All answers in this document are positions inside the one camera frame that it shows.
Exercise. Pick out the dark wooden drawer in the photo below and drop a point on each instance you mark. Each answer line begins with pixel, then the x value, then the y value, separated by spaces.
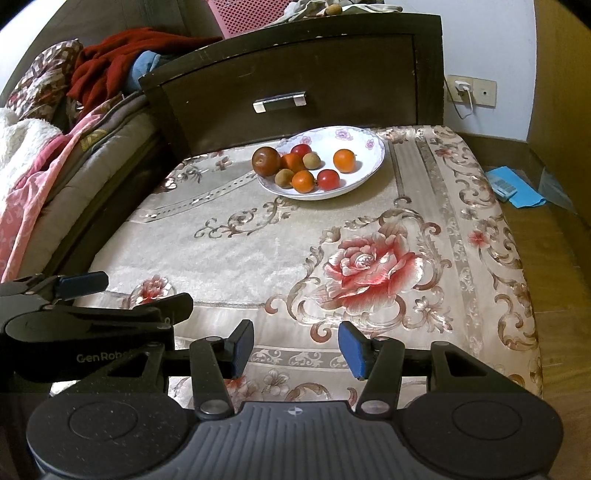
pixel 351 69

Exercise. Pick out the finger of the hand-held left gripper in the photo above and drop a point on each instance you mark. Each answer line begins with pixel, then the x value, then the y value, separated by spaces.
pixel 83 282
pixel 152 311

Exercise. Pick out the orange tangerine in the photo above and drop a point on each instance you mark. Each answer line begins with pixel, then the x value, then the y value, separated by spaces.
pixel 344 160
pixel 303 181
pixel 291 163

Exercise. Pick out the white floral plate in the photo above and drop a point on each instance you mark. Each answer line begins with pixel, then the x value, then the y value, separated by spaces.
pixel 369 157

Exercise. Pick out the red cherry tomato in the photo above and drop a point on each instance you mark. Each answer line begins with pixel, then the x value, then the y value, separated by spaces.
pixel 328 180

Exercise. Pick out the large dark red plum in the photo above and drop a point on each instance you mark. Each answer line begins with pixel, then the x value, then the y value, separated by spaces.
pixel 266 161

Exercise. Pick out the red apple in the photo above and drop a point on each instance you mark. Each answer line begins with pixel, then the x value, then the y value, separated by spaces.
pixel 301 149

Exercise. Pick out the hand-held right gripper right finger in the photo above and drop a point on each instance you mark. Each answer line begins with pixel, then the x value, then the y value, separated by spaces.
pixel 353 351

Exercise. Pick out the white wall socket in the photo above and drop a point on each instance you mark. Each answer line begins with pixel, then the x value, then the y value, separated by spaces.
pixel 452 97

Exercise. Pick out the pink plastic basket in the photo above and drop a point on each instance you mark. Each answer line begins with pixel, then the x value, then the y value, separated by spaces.
pixel 249 16

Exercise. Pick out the brown wooden headboard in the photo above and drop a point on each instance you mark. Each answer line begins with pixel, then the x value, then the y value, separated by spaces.
pixel 115 18

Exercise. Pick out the pink floral blanket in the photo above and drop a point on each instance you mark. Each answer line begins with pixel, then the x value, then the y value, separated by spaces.
pixel 27 205

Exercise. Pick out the wooden wardrobe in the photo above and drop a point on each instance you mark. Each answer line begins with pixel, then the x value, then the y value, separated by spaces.
pixel 563 69

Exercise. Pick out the white fleece blanket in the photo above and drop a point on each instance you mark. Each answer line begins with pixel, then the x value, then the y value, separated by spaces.
pixel 18 143

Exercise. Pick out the brown patterned pillow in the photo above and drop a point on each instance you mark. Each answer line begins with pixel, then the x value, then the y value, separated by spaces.
pixel 41 74

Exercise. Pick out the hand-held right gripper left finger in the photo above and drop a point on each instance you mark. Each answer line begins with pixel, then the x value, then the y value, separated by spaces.
pixel 242 351

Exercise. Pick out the dark wooden nightstand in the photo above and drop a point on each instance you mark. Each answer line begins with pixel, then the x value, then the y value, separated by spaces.
pixel 431 69

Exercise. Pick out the white charger plug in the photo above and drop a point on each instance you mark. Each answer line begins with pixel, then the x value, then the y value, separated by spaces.
pixel 462 86

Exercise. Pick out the blue garment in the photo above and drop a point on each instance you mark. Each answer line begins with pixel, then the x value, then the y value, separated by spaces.
pixel 147 63

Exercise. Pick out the brown longan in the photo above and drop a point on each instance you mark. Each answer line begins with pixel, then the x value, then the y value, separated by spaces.
pixel 333 9
pixel 283 178
pixel 311 161

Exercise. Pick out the beige floral table cloth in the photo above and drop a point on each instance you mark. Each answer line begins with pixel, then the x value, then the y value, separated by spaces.
pixel 258 258

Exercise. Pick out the grey cloth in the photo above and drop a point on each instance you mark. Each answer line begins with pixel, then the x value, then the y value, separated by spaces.
pixel 369 6

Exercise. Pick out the red garment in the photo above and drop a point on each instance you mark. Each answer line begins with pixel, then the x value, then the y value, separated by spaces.
pixel 111 60

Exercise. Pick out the blue packet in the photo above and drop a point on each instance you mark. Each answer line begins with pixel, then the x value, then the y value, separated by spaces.
pixel 515 189

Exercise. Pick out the grey mattress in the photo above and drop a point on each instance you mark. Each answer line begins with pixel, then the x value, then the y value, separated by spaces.
pixel 92 184

